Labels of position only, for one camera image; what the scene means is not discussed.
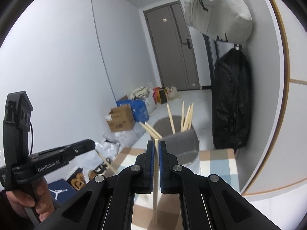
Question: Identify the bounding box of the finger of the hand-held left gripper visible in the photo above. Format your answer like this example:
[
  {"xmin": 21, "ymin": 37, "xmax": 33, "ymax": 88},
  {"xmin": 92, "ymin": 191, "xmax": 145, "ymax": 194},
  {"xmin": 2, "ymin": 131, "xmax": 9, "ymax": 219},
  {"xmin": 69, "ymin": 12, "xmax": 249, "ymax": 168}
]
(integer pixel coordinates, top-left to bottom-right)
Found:
[{"xmin": 64, "ymin": 138, "xmax": 96, "ymax": 159}]

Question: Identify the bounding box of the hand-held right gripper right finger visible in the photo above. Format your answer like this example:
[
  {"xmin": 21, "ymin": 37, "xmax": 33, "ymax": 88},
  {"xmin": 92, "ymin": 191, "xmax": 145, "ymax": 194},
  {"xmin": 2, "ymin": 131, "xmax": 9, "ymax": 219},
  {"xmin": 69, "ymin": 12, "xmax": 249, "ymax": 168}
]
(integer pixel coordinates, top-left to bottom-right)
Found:
[{"xmin": 159, "ymin": 140, "xmax": 281, "ymax": 230}]

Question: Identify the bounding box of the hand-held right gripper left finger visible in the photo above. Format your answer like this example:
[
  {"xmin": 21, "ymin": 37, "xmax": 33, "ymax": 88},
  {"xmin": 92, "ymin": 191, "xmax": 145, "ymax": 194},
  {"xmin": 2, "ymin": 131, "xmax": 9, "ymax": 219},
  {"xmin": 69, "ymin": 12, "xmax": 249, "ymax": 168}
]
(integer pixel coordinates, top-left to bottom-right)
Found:
[{"xmin": 36, "ymin": 140, "xmax": 155, "ymax": 230}]

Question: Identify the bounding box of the white plastic utensil holder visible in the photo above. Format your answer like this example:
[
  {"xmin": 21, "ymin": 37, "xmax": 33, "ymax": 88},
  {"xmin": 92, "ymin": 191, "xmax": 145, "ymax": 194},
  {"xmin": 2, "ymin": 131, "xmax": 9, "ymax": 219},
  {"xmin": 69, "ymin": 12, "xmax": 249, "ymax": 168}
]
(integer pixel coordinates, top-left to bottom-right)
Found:
[{"xmin": 150, "ymin": 115, "xmax": 201, "ymax": 172}]

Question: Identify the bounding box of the slim wooden chopstick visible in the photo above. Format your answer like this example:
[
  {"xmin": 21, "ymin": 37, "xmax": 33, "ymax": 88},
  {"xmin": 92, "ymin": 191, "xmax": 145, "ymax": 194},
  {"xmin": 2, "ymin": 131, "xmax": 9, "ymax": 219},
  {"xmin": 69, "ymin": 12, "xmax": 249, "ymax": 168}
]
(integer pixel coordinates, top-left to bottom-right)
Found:
[
  {"xmin": 153, "ymin": 138, "xmax": 160, "ymax": 225},
  {"xmin": 95, "ymin": 148, "xmax": 118, "ymax": 174}
]

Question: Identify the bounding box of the bunch of wooden chopsticks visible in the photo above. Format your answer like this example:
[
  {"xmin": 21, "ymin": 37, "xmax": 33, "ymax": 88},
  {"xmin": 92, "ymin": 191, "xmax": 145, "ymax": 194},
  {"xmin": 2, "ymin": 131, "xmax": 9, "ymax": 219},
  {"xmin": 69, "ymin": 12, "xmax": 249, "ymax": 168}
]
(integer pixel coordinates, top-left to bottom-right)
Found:
[{"xmin": 139, "ymin": 101, "xmax": 195, "ymax": 140}]

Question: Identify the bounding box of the person's left hand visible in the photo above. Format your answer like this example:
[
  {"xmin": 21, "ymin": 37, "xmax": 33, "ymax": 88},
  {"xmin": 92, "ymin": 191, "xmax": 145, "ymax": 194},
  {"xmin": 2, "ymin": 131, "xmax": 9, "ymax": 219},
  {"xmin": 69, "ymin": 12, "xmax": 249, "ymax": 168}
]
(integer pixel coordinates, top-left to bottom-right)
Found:
[{"xmin": 6, "ymin": 177, "xmax": 55, "ymax": 223}]

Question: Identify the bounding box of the clear plastic bag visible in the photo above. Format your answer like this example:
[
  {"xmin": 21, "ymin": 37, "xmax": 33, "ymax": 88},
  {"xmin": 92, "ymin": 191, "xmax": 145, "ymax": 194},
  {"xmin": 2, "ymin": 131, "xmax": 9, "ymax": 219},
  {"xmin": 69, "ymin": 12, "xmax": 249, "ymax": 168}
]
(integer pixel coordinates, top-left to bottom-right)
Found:
[{"xmin": 94, "ymin": 138, "xmax": 120, "ymax": 159}]

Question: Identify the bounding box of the navy shoe box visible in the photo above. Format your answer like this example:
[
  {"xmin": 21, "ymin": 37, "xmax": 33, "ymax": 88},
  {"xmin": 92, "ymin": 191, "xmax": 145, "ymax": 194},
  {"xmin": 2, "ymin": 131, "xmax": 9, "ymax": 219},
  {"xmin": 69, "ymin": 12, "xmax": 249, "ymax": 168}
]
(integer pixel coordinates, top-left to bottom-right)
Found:
[{"xmin": 47, "ymin": 178, "xmax": 73, "ymax": 201}]

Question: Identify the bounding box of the grey plastic mail bag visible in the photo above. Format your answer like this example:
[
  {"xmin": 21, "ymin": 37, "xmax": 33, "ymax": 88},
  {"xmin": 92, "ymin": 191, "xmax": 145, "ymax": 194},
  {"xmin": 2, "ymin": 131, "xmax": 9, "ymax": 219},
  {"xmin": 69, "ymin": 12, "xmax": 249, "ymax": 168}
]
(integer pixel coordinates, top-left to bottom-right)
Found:
[{"xmin": 103, "ymin": 124, "xmax": 149, "ymax": 149}]

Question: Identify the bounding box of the brown cardboard box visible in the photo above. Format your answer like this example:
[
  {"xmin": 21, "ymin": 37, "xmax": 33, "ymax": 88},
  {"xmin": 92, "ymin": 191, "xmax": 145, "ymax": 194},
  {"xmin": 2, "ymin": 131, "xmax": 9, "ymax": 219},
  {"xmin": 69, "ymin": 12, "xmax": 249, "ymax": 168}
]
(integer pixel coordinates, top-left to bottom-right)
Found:
[{"xmin": 105, "ymin": 105, "xmax": 135, "ymax": 132}]

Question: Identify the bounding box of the blue cardboard box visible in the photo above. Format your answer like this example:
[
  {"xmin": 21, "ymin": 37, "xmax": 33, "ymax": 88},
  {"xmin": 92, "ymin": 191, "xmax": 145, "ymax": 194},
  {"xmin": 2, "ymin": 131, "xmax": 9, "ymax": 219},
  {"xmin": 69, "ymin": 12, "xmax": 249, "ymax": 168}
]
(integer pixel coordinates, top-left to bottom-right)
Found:
[{"xmin": 116, "ymin": 99, "xmax": 150, "ymax": 123}]

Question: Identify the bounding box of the checkered rug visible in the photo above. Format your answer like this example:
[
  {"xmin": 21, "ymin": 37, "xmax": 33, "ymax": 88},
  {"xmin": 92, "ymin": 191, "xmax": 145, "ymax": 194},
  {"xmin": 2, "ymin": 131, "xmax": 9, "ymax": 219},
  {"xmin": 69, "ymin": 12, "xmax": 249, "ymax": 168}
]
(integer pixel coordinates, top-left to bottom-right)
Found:
[{"xmin": 96, "ymin": 147, "xmax": 240, "ymax": 230}]

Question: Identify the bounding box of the white plastic sack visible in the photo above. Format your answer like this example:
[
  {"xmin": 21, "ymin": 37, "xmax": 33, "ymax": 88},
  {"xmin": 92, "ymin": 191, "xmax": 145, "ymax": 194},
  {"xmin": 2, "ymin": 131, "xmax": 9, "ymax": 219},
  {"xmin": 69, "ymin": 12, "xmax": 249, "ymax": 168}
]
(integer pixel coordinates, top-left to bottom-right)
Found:
[{"xmin": 143, "ymin": 93, "xmax": 158, "ymax": 115}]

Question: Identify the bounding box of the red and black paper bag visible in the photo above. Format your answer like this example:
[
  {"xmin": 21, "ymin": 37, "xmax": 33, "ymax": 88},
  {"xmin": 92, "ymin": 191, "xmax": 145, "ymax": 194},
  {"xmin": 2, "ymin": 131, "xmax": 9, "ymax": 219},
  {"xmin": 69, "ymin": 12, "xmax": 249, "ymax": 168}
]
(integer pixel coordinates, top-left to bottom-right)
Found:
[{"xmin": 153, "ymin": 87, "xmax": 168, "ymax": 105}]

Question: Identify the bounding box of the beige plastic bag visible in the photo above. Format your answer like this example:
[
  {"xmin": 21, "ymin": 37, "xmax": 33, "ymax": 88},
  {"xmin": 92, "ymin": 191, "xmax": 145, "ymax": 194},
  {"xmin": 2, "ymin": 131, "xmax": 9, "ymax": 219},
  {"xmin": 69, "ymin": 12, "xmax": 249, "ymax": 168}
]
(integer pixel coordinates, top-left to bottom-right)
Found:
[{"xmin": 167, "ymin": 85, "xmax": 179, "ymax": 100}]

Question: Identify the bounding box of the white and beige bag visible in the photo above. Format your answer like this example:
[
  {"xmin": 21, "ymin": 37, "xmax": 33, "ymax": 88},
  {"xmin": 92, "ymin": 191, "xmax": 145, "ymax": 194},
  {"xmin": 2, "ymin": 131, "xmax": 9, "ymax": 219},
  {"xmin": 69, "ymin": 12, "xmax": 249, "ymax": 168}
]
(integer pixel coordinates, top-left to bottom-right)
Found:
[{"xmin": 130, "ymin": 86, "xmax": 151, "ymax": 100}]

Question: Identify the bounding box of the black backpack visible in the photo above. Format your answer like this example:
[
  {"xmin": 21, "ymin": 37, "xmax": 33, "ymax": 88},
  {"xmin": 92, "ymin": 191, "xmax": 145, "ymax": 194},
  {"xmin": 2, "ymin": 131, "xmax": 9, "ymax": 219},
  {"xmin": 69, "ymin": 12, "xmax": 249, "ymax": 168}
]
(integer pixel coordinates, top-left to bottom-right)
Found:
[{"xmin": 212, "ymin": 44, "xmax": 252, "ymax": 150}]

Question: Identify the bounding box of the black metal rack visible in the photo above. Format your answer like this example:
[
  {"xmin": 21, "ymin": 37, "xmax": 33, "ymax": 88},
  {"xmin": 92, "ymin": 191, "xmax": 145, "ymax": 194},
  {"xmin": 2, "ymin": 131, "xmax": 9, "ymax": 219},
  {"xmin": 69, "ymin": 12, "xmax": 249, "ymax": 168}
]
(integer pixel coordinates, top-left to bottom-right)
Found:
[{"xmin": 203, "ymin": 34, "xmax": 220, "ymax": 87}]

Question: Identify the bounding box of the grey door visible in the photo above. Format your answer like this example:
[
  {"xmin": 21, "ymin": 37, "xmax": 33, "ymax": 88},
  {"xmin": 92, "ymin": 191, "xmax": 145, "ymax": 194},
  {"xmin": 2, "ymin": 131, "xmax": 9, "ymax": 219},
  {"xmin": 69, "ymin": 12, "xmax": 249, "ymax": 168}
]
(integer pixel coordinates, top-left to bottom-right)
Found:
[{"xmin": 143, "ymin": 1, "xmax": 201, "ymax": 91}]

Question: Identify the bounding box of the white cabinet with wood trim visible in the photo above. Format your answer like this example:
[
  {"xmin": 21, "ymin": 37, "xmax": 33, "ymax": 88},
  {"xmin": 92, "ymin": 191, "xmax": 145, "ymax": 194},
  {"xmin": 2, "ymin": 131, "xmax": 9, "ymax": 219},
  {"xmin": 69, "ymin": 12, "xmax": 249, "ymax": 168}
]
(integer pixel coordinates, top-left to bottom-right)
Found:
[{"xmin": 240, "ymin": 0, "xmax": 307, "ymax": 197}]

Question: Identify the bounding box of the white canvas bag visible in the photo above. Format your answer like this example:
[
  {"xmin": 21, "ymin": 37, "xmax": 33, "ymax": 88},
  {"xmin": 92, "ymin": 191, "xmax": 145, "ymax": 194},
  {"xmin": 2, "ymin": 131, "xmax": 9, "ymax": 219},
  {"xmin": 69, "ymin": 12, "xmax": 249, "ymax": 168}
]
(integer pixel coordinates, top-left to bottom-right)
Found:
[{"xmin": 184, "ymin": 0, "xmax": 253, "ymax": 43}]

